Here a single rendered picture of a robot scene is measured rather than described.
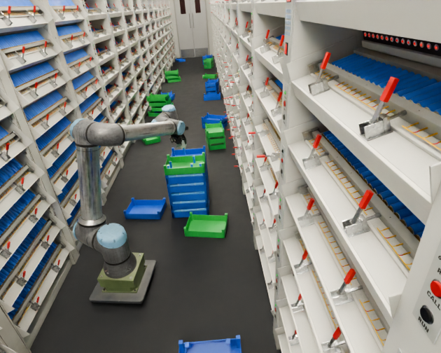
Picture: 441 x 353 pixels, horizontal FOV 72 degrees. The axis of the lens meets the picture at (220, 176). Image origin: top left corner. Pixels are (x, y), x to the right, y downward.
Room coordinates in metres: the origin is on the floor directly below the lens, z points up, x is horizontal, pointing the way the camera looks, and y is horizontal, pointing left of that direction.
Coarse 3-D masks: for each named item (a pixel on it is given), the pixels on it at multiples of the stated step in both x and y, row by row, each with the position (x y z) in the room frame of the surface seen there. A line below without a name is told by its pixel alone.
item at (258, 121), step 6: (264, 114) 1.57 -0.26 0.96; (258, 120) 1.57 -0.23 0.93; (258, 126) 1.55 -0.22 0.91; (264, 126) 1.52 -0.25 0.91; (264, 138) 1.38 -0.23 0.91; (270, 138) 1.35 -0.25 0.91; (264, 144) 1.31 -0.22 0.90; (270, 144) 1.29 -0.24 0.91; (270, 150) 1.24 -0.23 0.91; (270, 162) 1.13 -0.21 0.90; (276, 162) 1.11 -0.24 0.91; (276, 168) 1.07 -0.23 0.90; (276, 174) 0.96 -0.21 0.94
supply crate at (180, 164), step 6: (168, 156) 2.18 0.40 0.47; (180, 156) 2.19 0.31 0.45; (186, 156) 2.19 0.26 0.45; (198, 156) 2.19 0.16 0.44; (204, 156) 2.16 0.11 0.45; (168, 162) 2.18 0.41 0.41; (174, 162) 2.19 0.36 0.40; (180, 162) 2.18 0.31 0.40; (186, 162) 2.17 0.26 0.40; (192, 162) 2.17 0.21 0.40; (198, 162) 2.16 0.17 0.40; (204, 162) 2.07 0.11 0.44; (174, 168) 1.99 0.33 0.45; (180, 168) 1.99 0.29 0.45; (186, 168) 1.99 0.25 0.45; (192, 168) 1.99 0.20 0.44; (198, 168) 1.99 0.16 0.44; (204, 168) 2.01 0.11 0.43; (168, 174) 1.99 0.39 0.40; (174, 174) 1.99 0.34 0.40
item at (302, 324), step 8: (280, 272) 0.87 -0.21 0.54; (288, 272) 0.87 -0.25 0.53; (288, 280) 0.84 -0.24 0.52; (288, 288) 0.80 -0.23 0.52; (296, 288) 0.79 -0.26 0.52; (288, 296) 0.77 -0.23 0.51; (296, 296) 0.76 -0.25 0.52; (288, 304) 0.74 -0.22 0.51; (296, 304) 0.71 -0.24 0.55; (296, 312) 0.70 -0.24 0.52; (304, 312) 0.69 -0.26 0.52; (296, 320) 0.67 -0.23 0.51; (304, 320) 0.66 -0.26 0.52; (296, 328) 0.64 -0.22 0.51; (304, 328) 0.63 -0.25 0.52; (312, 328) 0.62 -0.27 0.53; (304, 336) 0.60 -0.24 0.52; (312, 336) 0.60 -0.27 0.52; (304, 344) 0.58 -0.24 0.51; (312, 344) 0.57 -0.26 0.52; (304, 352) 0.56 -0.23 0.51; (312, 352) 0.55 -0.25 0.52; (320, 352) 0.54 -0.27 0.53
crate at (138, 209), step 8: (136, 200) 2.22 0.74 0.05; (144, 200) 2.21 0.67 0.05; (152, 200) 2.20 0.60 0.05; (160, 200) 2.19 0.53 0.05; (128, 208) 2.11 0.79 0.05; (136, 208) 2.17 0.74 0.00; (144, 208) 2.16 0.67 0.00; (152, 208) 2.15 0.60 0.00; (160, 208) 2.14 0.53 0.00; (128, 216) 2.02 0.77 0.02; (136, 216) 2.01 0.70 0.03; (144, 216) 2.01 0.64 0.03; (152, 216) 2.00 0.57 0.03; (160, 216) 2.00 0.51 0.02
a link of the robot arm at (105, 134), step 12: (168, 120) 1.86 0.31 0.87; (180, 120) 1.89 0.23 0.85; (96, 132) 1.41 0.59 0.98; (108, 132) 1.42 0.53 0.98; (120, 132) 1.45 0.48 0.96; (132, 132) 1.53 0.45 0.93; (144, 132) 1.60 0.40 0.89; (156, 132) 1.68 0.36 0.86; (168, 132) 1.78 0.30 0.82; (180, 132) 1.85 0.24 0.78; (96, 144) 1.42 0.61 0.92; (108, 144) 1.42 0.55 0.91; (120, 144) 1.46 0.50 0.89
